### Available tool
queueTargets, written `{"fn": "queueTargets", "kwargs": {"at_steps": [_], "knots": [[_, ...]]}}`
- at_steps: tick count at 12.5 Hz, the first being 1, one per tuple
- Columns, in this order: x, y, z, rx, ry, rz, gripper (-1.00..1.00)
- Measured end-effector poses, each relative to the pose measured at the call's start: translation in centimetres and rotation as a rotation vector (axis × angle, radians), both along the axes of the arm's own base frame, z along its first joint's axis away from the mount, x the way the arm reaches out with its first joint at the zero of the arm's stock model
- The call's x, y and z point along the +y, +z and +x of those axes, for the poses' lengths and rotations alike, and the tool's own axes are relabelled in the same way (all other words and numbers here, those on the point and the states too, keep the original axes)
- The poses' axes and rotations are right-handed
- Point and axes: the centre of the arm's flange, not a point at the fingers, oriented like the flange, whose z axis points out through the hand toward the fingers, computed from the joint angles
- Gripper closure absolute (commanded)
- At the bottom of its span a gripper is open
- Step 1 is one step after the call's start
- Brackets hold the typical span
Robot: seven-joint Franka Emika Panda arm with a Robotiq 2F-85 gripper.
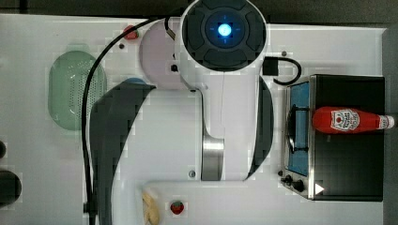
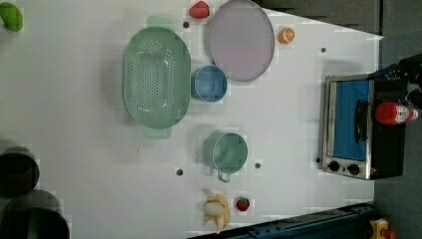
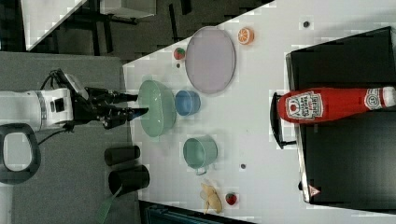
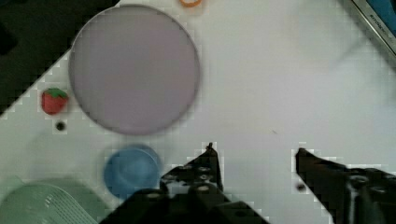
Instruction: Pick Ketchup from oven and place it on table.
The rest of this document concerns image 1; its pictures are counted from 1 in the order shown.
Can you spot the black cable clip with loop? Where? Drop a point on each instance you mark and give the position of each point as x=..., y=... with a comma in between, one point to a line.
x=271, y=68

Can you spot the blue round object under arm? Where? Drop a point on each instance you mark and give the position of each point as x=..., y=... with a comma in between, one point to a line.
x=135, y=80

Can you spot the dark round object left edge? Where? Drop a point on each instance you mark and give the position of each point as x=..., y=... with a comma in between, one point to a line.
x=10, y=187

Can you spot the green perforated basket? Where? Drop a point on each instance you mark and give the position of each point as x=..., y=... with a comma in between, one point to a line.
x=67, y=79

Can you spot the yellow plush banana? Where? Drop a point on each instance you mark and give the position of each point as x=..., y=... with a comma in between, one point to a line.
x=151, y=214

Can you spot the red toy near arm base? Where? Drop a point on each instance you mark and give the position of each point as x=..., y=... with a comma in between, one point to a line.
x=131, y=35

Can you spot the red plush strawberry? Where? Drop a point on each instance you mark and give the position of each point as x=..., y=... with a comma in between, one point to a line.
x=177, y=207

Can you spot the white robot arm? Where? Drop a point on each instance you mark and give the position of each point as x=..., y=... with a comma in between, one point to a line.
x=214, y=122

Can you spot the red plush ketchup bottle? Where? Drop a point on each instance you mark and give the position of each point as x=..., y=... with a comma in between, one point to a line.
x=339, y=120

